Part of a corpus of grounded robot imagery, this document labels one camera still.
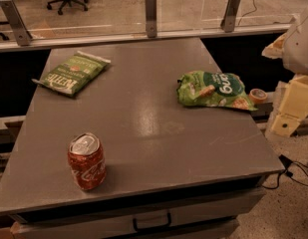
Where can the grey table drawer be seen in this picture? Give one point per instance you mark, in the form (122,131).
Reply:
(212,218)

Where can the right metal glass bracket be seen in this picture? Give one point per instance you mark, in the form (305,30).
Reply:
(229,18)

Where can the metal glass bracket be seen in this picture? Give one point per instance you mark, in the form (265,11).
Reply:
(21,34)
(151,18)
(229,18)

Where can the orange tape roll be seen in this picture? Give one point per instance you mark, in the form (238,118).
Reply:
(258,96)

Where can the green jalapeno Kettle chip bag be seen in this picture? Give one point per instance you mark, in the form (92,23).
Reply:
(71,76)

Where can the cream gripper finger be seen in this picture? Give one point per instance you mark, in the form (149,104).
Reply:
(275,50)
(293,108)

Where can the red Coca-Cola can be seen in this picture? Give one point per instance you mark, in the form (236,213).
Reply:
(87,161)

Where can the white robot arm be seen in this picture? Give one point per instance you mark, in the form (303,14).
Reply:
(292,48)

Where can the left metal glass bracket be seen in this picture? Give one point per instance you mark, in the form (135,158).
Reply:
(21,34)

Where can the middle metal glass bracket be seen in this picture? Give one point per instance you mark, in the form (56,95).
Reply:
(151,18)

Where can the black drawer handle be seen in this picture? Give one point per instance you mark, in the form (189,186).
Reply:
(151,222)

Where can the green rice chip bag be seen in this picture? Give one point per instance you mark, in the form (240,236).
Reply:
(213,90)

